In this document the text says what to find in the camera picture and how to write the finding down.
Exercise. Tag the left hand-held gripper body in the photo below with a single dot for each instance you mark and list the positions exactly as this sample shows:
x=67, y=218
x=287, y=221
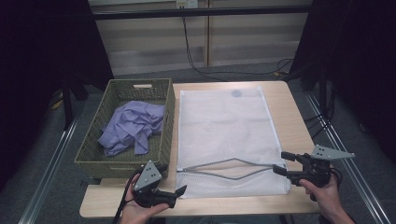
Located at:
x=148, y=178

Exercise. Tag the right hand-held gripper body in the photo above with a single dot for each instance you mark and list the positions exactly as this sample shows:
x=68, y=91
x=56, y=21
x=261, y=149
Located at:
x=319, y=171

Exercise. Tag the purple garment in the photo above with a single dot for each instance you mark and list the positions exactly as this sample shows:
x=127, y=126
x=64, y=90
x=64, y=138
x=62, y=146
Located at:
x=134, y=124

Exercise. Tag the white mesh laundry bag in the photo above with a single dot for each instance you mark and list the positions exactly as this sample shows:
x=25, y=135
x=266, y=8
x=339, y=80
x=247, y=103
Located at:
x=227, y=130

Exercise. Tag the green woven plastic basket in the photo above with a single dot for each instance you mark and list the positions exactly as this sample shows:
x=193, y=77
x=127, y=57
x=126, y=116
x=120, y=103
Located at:
x=124, y=92

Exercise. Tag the person's right hand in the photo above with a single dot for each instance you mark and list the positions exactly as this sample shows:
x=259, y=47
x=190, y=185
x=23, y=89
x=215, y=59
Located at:
x=328, y=197

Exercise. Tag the person's left hand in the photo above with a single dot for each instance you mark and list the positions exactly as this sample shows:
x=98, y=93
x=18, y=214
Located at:
x=134, y=214

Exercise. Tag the black stand leg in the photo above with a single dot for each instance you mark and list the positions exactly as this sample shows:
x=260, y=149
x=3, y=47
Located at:
x=67, y=109

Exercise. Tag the black curtain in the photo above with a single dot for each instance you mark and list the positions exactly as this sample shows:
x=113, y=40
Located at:
x=358, y=46
x=37, y=62

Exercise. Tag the black horizontal metal bar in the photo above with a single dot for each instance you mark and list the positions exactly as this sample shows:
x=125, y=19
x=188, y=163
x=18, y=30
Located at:
x=218, y=12

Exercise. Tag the aluminium floor rail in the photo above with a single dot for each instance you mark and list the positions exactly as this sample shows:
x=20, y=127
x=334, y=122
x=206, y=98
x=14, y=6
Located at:
x=364, y=186
x=46, y=177

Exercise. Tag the white wall outlet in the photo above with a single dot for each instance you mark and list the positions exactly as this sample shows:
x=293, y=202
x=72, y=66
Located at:
x=186, y=3

